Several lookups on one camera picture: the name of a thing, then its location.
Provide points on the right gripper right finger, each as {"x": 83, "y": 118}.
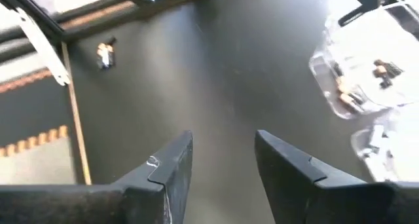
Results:
{"x": 288, "y": 184}

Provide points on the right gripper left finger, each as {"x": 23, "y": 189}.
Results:
{"x": 170, "y": 184}

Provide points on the clear plastic bin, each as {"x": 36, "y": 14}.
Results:
{"x": 327, "y": 73}
{"x": 363, "y": 145}

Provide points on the black copper-top battery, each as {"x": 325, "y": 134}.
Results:
{"x": 342, "y": 84}
{"x": 103, "y": 57}
{"x": 388, "y": 70}
{"x": 111, "y": 55}
{"x": 348, "y": 99}

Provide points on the diagonal frame strut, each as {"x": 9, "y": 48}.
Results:
{"x": 46, "y": 50}

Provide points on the black aluminium table frame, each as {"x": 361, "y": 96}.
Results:
{"x": 32, "y": 44}

